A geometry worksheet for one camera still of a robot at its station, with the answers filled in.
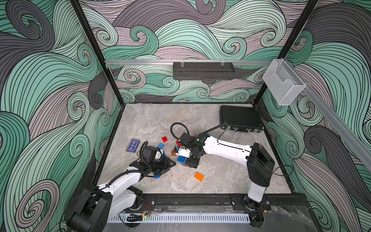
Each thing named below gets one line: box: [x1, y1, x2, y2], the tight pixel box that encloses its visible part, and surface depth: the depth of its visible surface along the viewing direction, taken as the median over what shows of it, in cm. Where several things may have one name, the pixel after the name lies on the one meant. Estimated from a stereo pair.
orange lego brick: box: [194, 171, 205, 182], surface depth 83 cm
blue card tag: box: [126, 138, 141, 153], surface depth 95 cm
